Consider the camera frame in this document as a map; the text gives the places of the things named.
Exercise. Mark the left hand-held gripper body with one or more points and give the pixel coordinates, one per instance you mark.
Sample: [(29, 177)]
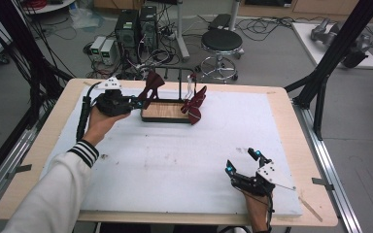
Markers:
[(111, 98)]

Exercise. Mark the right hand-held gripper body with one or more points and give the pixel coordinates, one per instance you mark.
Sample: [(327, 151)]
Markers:
[(260, 181)]

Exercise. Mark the plain dark red bow tie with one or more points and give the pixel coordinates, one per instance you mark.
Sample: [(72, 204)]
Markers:
[(151, 85)]

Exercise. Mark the black rack with wooden tray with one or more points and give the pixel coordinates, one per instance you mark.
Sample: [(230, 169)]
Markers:
[(165, 111)]

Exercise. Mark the striped dark red bow tie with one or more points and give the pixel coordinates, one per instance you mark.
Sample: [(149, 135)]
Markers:
[(194, 108)]

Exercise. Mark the person's left hand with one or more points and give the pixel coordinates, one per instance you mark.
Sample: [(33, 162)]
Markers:
[(102, 126)]

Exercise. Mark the person's right hand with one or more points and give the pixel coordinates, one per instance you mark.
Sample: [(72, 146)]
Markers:
[(259, 212)]

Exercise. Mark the white power supply unit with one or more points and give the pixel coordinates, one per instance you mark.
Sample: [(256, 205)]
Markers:
[(108, 51), (97, 47)]

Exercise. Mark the white foam mat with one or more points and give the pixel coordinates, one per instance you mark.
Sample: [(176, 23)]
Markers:
[(175, 168)]

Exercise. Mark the thin wooden stick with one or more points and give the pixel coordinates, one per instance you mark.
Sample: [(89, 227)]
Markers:
[(311, 209)]

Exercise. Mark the black computer tower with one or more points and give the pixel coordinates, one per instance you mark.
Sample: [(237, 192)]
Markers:
[(149, 26), (127, 32)]

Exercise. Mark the white desk leg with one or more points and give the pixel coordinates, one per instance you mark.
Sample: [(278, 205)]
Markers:
[(182, 32)]

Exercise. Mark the clear plastic bag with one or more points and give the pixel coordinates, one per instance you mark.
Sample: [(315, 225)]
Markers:
[(85, 17)]

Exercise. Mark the black round stool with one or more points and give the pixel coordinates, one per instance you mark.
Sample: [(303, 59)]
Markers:
[(221, 40)]

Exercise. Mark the flat black floor device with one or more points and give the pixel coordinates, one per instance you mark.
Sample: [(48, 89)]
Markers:
[(220, 22)]

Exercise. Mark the white floor board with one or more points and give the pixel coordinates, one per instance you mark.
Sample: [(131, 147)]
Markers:
[(307, 42)]

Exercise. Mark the grey and black robot part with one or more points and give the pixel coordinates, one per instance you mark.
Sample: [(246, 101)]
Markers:
[(357, 51)]

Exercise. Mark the metal table bracket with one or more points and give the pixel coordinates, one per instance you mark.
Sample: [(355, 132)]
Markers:
[(19, 171), (322, 183)]

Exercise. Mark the aluminium rail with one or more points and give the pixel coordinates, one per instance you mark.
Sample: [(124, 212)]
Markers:
[(330, 168), (3, 168)]

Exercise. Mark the black frame post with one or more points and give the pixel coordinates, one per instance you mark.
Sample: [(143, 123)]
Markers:
[(340, 45), (19, 42)]

